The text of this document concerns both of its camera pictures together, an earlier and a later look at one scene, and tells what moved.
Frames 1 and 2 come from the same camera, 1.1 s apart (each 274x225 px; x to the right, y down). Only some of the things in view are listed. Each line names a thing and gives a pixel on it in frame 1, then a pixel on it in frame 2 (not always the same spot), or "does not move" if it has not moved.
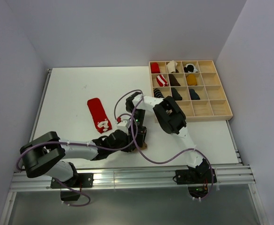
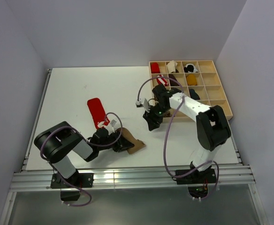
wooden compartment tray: [196, 86] does not move
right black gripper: [140, 135] -> [151, 120]
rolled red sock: [155, 68] does not move
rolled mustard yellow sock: [191, 80] does not move
